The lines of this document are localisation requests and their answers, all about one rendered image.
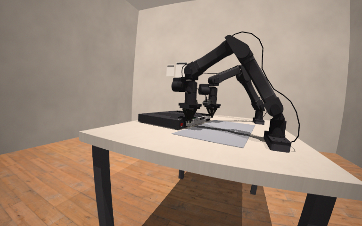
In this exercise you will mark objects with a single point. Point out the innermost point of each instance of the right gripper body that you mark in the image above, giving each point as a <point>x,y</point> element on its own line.
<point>213,100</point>

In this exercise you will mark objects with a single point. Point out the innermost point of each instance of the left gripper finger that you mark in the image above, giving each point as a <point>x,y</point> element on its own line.
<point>191,114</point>
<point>186,113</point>

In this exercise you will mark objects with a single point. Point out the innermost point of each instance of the grey flat mat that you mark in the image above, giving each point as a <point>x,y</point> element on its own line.
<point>221,132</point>

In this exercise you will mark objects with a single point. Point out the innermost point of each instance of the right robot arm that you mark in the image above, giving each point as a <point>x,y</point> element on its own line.
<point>244,79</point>

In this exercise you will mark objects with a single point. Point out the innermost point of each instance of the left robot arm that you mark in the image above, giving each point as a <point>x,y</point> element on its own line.
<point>272,103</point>

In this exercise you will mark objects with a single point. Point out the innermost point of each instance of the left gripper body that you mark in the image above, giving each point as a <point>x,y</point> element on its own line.
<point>190,101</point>

